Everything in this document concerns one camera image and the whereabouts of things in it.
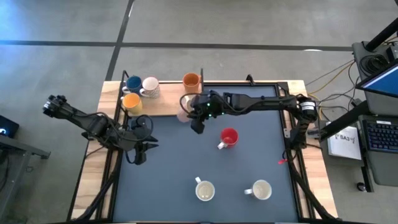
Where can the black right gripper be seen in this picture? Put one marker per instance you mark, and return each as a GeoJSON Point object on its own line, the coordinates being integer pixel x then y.
{"type": "Point", "coordinates": [206, 105]}

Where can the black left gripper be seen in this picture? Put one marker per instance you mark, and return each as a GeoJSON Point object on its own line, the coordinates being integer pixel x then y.
{"type": "Point", "coordinates": [132, 141]}

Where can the pale pink mug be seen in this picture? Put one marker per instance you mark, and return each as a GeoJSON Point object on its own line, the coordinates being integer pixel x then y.
{"type": "Point", "coordinates": [183, 114]}

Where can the orange mug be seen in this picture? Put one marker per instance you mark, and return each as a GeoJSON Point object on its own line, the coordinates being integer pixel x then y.
{"type": "Point", "coordinates": [191, 80]}

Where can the yellow mug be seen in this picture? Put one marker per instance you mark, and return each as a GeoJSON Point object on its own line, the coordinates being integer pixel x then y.
{"type": "Point", "coordinates": [132, 102]}

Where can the red mug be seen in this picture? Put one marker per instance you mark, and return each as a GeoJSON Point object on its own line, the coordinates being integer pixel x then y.
{"type": "Point", "coordinates": [229, 136]}

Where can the grey ikat red-rimmed mug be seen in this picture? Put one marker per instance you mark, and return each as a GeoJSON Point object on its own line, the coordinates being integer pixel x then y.
{"type": "Point", "coordinates": [150, 84]}

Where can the blue ribbed mug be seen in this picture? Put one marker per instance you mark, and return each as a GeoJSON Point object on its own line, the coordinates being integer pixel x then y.
{"type": "Point", "coordinates": [134, 83]}

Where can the green leaf pattern mug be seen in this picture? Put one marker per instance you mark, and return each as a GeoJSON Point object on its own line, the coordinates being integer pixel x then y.
{"type": "Point", "coordinates": [205, 190]}

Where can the white red-dotted mug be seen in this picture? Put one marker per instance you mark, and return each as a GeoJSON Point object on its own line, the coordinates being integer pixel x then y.
{"type": "Point", "coordinates": [262, 189]}

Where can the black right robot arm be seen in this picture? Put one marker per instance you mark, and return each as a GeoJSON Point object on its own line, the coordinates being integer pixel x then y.
{"type": "Point", "coordinates": [264, 101]}

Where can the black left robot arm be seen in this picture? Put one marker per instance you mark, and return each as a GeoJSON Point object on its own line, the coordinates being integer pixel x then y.
{"type": "Point", "coordinates": [93, 124]}

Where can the grey-blue table mat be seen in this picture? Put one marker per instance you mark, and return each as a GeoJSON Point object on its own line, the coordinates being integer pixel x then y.
{"type": "Point", "coordinates": [186, 161]}

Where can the black table clamp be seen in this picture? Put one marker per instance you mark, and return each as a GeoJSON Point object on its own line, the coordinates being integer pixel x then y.
{"type": "Point", "coordinates": [249, 79]}

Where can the red tag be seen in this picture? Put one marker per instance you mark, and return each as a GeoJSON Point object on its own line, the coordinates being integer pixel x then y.
{"type": "Point", "coordinates": [282, 161]}

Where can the grey side desk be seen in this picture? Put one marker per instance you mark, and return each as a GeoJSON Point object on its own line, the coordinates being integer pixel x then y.
{"type": "Point", "coordinates": [25, 148]}

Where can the black device with light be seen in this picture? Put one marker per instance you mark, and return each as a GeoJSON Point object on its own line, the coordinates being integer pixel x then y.
{"type": "Point", "coordinates": [7, 126]}

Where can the black metal beam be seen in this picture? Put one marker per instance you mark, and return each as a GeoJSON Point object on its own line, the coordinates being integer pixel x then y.
{"type": "Point", "coordinates": [345, 121]}

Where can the white booklet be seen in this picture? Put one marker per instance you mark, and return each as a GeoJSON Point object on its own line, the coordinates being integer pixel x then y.
{"type": "Point", "coordinates": [343, 146]}

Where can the black caster wheel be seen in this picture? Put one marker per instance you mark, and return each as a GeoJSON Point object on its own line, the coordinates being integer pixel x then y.
{"type": "Point", "coordinates": [361, 186]}

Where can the black backlit keyboard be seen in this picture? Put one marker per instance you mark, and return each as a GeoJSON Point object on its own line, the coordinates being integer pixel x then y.
{"type": "Point", "coordinates": [382, 137]}

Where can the laptop with blue screen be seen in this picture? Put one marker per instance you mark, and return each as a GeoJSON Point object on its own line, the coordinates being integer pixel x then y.
{"type": "Point", "coordinates": [382, 82]}

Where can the grey equipment cart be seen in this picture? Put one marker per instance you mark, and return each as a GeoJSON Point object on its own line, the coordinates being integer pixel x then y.
{"type": "Point", "coordinates": [385, 168]}

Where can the black pole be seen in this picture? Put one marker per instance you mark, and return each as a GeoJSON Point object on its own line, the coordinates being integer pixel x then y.
{"type": "Point", "coordinates": [382, 34]}

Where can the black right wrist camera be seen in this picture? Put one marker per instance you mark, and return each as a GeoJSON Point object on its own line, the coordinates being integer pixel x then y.
{"type": "Point", "coordinates": [197, 127]}

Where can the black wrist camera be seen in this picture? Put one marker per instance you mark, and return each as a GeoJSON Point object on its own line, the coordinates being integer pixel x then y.
{"type": "Point", "coordinates": [140, 158]}
{"type": "Point", "coordinates": [197, 127]}

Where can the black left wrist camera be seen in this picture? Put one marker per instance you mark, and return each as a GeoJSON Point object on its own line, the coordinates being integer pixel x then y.
{"type": "Point", "coordinates": [140, 158]}

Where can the wooden shelf with black frame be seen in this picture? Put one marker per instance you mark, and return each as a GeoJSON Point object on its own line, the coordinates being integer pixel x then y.
{"type": "Point", "coordinates": [168, 102]}

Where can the black aluminium table frame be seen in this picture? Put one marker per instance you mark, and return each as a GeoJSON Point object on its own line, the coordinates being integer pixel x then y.
{"type": "Point", "coordinates": [242, 84]}

